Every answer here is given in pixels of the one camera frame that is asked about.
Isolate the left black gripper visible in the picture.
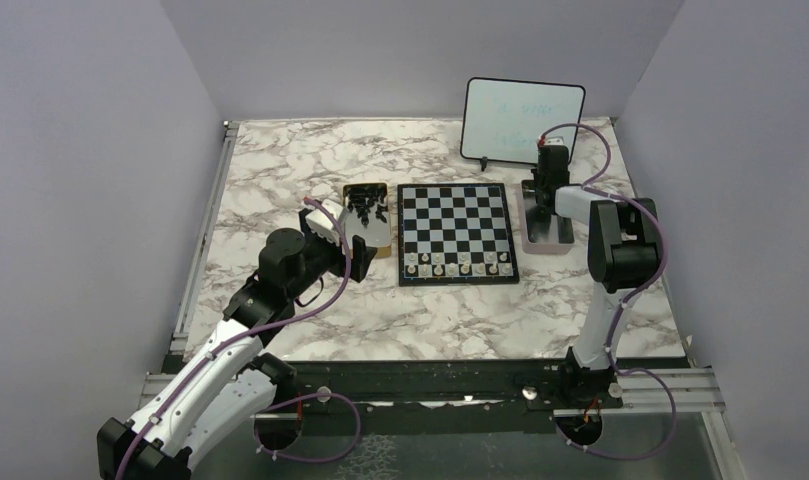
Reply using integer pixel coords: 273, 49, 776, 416
287, 210, 378, 300

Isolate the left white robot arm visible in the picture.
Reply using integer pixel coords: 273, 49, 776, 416
97, 201, 377, 479

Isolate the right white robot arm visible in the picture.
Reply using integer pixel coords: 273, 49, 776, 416
533, 140, 663, 408

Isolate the black chess pieces pile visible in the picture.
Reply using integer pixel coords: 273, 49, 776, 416
345, 186, 388, 227

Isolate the lilac tin tray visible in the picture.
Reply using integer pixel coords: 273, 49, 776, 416
517, 180, 575, 255

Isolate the yellow tin tray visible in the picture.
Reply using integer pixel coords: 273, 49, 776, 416
342, 182, 392, 258

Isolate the small whiteboard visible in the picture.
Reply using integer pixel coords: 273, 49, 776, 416
459, 77, 586, 165

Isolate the black white chessboard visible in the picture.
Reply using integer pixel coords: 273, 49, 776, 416
397, 183, 520, 287

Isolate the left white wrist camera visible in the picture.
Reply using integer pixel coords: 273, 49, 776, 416
306, 199, 344, 246

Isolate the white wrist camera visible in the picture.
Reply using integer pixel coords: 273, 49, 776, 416
306, 199, 344, 246
544, 136, 565, 146

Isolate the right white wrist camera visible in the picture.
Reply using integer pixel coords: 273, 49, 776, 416
544, 136, 565, 146

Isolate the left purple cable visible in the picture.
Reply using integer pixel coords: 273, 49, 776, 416
115, 195, 364, 480

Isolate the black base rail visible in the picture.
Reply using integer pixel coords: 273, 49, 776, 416
162, 357, 723, 439

